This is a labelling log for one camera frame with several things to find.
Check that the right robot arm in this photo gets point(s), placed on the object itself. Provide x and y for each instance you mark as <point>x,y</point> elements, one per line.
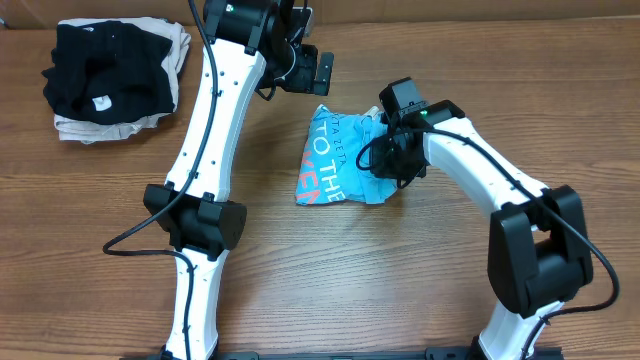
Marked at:
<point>538,258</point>

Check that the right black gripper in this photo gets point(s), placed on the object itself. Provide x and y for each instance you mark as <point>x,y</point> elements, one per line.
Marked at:
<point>383,169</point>

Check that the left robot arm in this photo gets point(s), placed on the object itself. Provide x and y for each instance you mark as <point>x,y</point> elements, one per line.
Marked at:
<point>249,48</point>

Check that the beige folded garment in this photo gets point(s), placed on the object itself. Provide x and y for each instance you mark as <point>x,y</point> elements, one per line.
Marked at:
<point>88,132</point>

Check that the light blue t-shirt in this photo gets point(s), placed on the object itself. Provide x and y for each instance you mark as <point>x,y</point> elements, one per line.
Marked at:
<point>329,170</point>

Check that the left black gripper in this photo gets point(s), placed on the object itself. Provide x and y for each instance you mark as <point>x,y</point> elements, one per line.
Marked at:
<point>304,81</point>

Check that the black folded garment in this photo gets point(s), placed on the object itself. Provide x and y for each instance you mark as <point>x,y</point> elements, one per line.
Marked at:
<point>108,73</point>

